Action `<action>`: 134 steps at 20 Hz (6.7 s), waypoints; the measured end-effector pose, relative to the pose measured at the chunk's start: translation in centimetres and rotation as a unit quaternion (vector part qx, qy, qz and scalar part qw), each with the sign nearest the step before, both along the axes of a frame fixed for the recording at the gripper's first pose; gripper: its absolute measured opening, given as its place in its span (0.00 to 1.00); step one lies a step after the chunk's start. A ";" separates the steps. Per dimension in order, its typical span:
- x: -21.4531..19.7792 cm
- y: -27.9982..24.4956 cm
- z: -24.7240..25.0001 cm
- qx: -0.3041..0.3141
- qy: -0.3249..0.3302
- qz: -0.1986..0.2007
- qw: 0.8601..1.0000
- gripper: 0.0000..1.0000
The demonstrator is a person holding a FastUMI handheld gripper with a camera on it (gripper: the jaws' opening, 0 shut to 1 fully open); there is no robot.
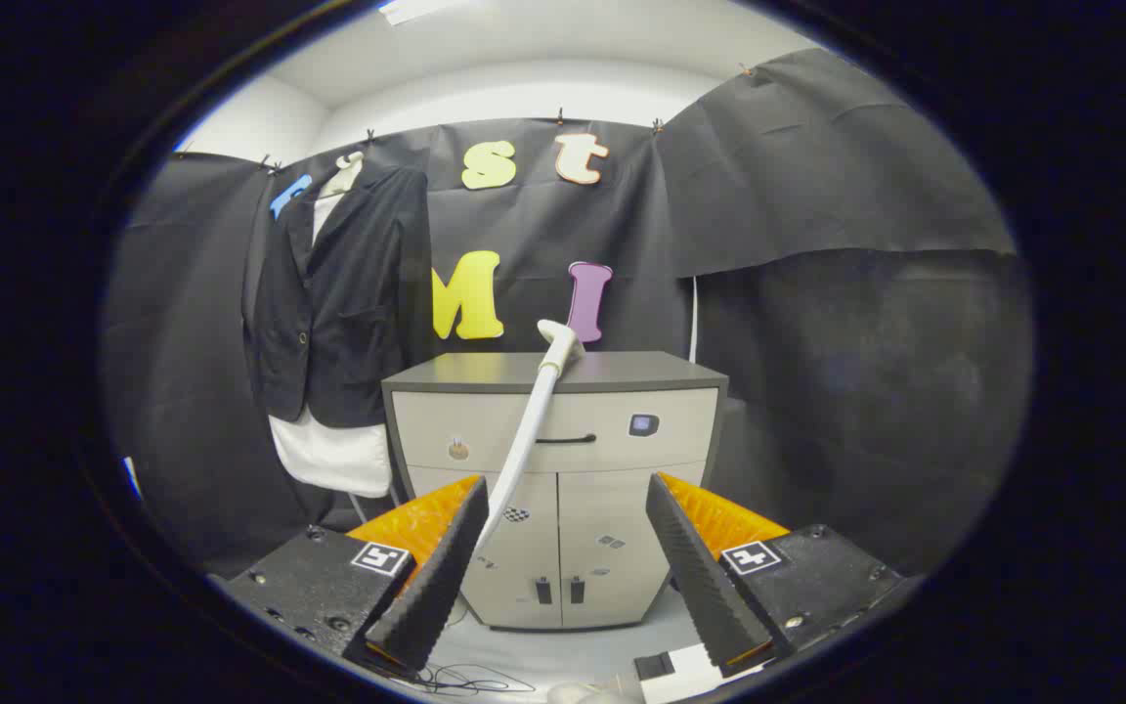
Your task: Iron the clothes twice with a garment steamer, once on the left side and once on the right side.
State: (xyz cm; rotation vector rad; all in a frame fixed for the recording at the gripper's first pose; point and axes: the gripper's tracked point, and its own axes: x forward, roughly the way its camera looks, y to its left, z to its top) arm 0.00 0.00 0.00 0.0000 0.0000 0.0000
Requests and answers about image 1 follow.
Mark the white clothes hanger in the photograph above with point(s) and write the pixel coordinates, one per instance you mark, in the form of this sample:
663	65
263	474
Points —
343	179

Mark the black suit jacket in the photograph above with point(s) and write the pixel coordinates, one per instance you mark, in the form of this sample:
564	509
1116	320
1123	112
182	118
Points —
348	293

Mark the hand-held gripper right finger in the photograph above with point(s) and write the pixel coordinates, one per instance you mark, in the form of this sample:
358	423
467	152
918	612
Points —
705	587

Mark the black backdrop cloth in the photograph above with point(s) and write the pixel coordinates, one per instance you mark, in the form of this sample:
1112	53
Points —
817	293

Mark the ceiling light panel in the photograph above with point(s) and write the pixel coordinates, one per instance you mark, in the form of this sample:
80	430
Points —
421	10

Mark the white garment steamer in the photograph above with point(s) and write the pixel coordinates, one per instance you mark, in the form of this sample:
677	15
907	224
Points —
534	420

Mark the thin white pole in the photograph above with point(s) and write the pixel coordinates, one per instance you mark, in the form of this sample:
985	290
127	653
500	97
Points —
694	323

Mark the white shirt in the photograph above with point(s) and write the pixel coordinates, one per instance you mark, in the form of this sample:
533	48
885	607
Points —
328	455

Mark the beige cabinet with grey top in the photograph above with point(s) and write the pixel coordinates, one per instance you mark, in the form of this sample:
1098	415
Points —
622	430

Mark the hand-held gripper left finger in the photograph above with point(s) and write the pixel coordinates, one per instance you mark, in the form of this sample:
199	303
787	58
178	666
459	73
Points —
431	587

